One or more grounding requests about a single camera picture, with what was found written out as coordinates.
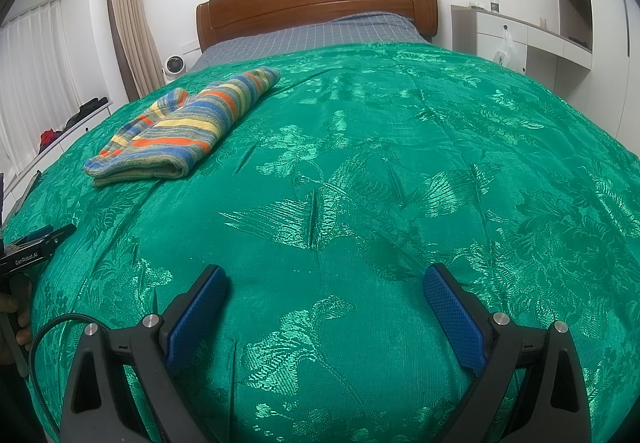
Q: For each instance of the striped knit clothes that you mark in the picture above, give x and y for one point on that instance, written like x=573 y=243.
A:
x=190 y=123

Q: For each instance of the white window cabinet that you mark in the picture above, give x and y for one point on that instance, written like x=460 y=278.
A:
x=50 y=153

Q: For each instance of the wooden bed headboard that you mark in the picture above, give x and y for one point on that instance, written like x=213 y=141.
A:
x=310 y=3

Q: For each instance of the dark flat device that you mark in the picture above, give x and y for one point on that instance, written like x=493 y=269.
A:
x=22 y=195

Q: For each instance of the dark clothes pile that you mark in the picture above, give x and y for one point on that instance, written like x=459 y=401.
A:
x=85 y=113

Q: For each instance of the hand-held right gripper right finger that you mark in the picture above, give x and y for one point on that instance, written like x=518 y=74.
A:
x=452 y=318

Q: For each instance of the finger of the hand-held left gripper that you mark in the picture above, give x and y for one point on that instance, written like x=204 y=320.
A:
x=57 y=233

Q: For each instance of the beige curtain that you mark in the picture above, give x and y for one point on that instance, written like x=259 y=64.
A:
x=132 y=23

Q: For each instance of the small white fan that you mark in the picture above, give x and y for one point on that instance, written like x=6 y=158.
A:
x=174 y=67

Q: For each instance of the grey pillow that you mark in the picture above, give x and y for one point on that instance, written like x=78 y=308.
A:
x=320 y=35

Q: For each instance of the green patterned blanket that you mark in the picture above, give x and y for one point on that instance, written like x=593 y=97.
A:
x=375 y=183

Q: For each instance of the red cloth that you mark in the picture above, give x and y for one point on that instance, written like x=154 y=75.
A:
x=50 y=136

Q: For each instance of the person's left hand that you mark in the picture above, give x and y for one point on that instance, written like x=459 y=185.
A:
x=21 y=323

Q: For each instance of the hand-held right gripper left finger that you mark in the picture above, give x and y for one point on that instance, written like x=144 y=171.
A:
x=197 y=318

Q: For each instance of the clear plastic bottle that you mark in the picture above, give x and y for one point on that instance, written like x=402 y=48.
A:
x=494 y=3

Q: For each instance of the white plastic bag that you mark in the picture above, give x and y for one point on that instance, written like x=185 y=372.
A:
x=506 y=50

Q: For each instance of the white desk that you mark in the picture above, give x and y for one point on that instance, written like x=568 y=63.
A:
x=545 y=45

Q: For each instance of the white sheer curtain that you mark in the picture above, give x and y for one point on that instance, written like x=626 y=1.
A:
x=40 y=73

